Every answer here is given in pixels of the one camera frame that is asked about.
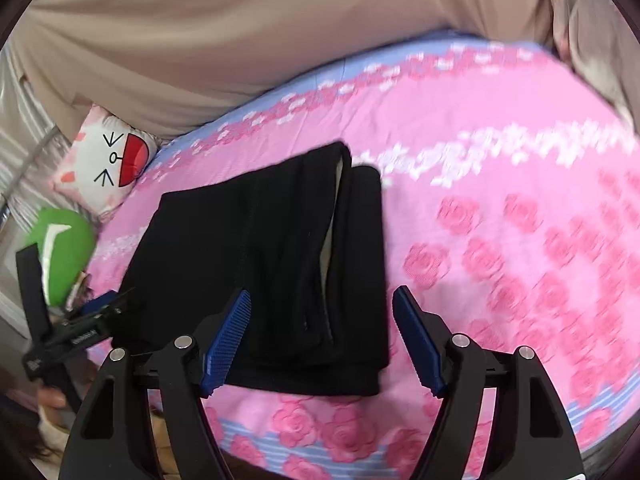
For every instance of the beige curtain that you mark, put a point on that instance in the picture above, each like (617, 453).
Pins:
(168, 66)

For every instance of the white cat face pillow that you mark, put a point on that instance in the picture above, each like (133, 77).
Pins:
(103, 164)

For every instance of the green plush toy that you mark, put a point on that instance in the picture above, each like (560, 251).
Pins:
(66, 242)

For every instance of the person's left hand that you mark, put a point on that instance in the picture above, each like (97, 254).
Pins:
(52, 402)

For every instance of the pink floral bed sheet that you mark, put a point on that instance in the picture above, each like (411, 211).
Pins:
(510, 194)

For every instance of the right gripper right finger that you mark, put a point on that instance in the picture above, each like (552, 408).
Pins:
(425, 336)

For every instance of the grey pink clothes pile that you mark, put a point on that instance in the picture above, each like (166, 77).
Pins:
(596, 39)

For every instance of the black pants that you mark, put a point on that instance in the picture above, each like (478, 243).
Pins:
(305, 239)

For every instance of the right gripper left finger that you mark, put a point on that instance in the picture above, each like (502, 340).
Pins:
(219, 337)

